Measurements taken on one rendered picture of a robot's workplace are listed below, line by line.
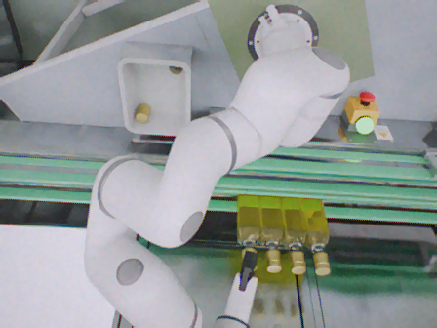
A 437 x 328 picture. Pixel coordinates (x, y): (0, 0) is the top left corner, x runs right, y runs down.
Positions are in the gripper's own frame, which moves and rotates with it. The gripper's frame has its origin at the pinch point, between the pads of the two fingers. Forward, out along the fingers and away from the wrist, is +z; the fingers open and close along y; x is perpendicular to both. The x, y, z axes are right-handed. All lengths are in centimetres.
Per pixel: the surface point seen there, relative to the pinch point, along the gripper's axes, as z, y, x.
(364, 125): 36.3, 20.1, -19.8
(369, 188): 28.1, 6.4, -25.6
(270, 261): 1.6, 1.3, -4.6
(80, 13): 75, 15, 85
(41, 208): 9, -16, 65
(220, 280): 1.0, -12.7, 6.3
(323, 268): 3.5, 1.3, -16.8
